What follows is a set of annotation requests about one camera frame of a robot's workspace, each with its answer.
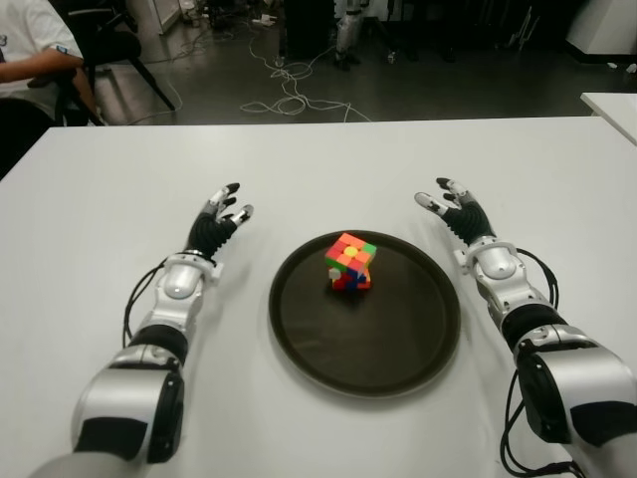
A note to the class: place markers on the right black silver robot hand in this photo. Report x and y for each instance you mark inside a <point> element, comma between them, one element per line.
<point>468,216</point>

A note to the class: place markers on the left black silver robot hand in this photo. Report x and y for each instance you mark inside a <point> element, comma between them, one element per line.
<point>211,231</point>

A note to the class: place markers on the multicoloured Rubik's cube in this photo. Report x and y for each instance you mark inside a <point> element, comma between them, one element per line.
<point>351,261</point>

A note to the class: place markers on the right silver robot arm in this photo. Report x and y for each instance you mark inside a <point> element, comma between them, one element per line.
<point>542,338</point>

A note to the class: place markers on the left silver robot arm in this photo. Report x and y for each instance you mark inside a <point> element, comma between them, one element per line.
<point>169,318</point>

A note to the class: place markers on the dark brown round plate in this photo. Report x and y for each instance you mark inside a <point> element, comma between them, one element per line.
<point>363,343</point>

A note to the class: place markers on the white side table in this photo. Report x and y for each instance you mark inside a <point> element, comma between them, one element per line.
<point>612,107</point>

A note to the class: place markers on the black office chair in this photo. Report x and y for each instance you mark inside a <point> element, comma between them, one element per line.
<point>117,47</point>

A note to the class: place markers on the white power strip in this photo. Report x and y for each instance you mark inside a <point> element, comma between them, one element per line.
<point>265,21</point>

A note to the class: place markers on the white low cabinet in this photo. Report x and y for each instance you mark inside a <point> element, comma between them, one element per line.
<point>169,15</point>

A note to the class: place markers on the black cabinet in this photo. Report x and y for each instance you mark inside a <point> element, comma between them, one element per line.
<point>308,25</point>

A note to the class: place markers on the white column with black base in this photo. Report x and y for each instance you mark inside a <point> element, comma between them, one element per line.
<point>602,25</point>

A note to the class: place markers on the person in white shirt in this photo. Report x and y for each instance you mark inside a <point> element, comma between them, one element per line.
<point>25,50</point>

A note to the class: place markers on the grey folding metal frame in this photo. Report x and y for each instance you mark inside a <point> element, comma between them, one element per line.
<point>522,25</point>

